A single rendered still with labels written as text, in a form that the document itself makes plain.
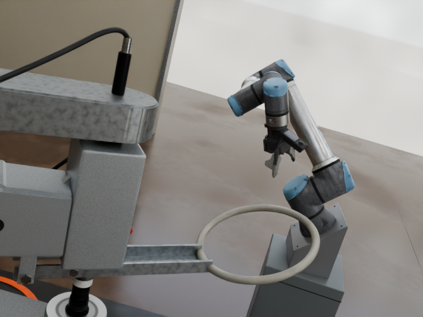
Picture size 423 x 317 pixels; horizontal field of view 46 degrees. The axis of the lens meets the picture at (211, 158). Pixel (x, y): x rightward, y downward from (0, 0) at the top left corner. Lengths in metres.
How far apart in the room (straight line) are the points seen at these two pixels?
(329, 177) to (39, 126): 1.47
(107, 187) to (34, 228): 0.25
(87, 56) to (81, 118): 5.49
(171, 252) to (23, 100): 0.85
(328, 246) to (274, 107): 0.93
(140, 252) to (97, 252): 0.28
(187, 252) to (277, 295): 0.76
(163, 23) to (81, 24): 1.12
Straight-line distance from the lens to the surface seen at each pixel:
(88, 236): 1.62
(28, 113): 1.43
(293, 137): 1.90
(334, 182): 2.45
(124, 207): 1.59
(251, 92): 1.96
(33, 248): 1.63
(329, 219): 2.55
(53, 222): 1.59
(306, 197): 2.47
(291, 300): 2.59
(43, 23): 7.18
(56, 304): 1.94
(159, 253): 1.92
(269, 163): 1.94
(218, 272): 1.86
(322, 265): 2.57
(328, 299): 2.58
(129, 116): 1.47
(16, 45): 7.43
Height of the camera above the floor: 2.06
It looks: 19 degrees down
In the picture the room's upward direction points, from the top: 15 degrees clockwise
